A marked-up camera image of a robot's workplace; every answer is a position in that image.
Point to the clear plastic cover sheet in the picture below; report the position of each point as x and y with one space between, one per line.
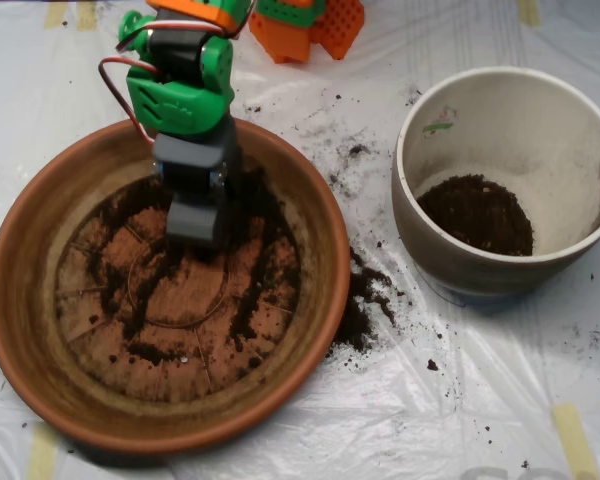
430 425

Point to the small dark brown food crumb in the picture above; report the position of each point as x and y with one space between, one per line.
431 365

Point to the beige masking tape strip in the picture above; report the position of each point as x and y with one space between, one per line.
575 440
86 17
55 15
41 455
528 12

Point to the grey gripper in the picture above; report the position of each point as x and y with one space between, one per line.
192 159

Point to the spilled soil heap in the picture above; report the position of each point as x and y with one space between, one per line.
360 320

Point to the white ceramic pot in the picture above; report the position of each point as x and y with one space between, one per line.
530 125

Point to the orange honeycomb robot base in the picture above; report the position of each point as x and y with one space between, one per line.
342 25

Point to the terracotta plant saucer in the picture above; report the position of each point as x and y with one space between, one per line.
25 300

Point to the dark soil pile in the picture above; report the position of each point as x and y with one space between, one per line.
260 220

